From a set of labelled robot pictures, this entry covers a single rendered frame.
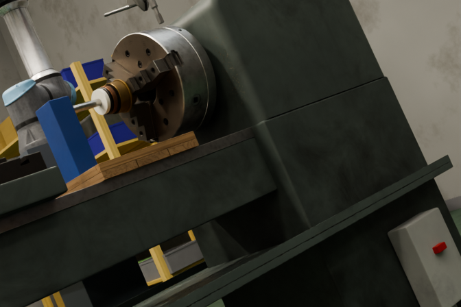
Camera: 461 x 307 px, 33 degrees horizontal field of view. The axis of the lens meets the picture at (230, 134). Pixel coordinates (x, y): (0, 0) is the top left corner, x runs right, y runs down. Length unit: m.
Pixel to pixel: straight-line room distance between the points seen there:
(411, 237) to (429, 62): 3.27
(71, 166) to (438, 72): 3.78
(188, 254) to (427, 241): 5.14
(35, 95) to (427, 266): 1.33
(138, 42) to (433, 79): 3.53
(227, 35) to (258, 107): 0.21
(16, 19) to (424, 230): 1.50
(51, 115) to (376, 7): 3.91
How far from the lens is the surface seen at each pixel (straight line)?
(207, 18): 2.18
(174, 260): 7.22
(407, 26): 5.49
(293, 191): 2.10
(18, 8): 2.81
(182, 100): 2.08
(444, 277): 2.34
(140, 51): 2.17
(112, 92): 2.08
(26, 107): 2.60
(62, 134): 1.97
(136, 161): 1.87
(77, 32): 8.84
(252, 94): 2.12
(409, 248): 2.29
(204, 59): 2.14
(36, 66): 2.75
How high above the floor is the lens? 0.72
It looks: 4 degrees up
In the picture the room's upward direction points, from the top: 24 degrees counter-clockwise
